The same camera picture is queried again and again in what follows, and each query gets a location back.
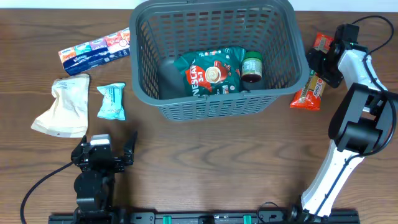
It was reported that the Kleenex tissue multipack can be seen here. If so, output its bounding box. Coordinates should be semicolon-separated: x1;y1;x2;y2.
58;27;130;76

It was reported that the beige paper pouch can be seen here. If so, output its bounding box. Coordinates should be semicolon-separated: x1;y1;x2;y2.
31;73;90;138

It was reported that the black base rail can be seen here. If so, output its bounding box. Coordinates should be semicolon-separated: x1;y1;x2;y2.
48;207;361;224

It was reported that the red spaghetti packet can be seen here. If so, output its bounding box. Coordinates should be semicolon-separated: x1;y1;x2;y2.
290;32;333;111

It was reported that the grey plastic basket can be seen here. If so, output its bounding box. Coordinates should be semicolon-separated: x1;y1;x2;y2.
129;0;309;121

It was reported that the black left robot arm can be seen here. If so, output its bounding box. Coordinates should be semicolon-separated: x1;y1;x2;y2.
71;132;137;213

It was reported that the green Nescafe coffee bag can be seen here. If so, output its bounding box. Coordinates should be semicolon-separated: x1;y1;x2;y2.
174;47;246;96

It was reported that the green lid jar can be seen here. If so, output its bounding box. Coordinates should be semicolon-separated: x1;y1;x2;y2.
241;51;262;83

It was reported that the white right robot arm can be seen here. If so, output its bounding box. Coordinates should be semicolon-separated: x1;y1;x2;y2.
301;24;397;220

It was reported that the light blue snack packet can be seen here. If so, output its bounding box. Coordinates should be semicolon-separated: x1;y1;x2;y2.
97;83;126;121

